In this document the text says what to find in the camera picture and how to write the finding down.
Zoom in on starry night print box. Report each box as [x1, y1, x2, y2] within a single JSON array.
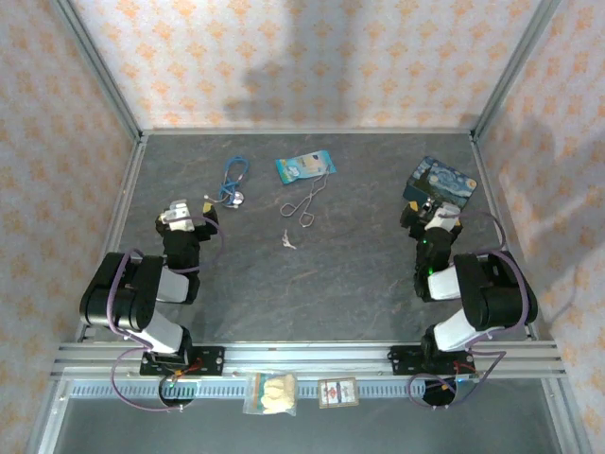
[[402, 155, 478, 210]]

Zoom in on metal scissor tongs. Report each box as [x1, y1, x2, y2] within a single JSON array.
[[280, 163, 333, 230]]

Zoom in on blue stethoscope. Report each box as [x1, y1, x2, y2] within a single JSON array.
[[203, 156, 251, 210]]

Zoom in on blue wet wipes packet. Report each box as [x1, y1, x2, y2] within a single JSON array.
[[275, 149, 337, 186]]

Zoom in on clear bag of crackers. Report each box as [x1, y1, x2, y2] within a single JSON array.
[[243, 372, 299, 418]]

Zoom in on playing card box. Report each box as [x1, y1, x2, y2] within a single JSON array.
[[317, 376, 359, 410]]

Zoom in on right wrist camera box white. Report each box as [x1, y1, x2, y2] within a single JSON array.
[[422, 197, 462, 224]]

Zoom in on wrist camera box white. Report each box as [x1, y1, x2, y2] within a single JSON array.
[[422, 197, 462, 224], [160, 200, 197, 233]]

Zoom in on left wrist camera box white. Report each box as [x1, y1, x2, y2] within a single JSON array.
[[160, 200, 197, 233]]

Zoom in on aluminium side table rail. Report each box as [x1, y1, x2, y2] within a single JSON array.
[[75, 136, 148, 342], [469, 134, 540, 340]]

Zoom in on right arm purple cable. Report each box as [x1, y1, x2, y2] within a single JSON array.
[[407, 210, 528, 410]]

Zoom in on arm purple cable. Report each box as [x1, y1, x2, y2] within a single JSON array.
[[109, 215, 226, 411], [407, 210, 528, 410]]

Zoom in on aluminium rear table rail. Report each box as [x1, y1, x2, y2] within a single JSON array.
[[139, 126, 476, 139]]

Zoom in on slotted grey cable tray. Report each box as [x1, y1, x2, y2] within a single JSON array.
[[63, 380, 552, 400]]

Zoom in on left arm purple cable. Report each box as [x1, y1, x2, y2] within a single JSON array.
[[109, 215, 226, 411]]

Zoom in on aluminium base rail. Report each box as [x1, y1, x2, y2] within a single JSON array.
[[50, 342, 567, 380]]

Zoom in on aluminium corner post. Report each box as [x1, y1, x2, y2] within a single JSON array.
[[470, 0, 563, 141], [49, 0, 146, 143]]

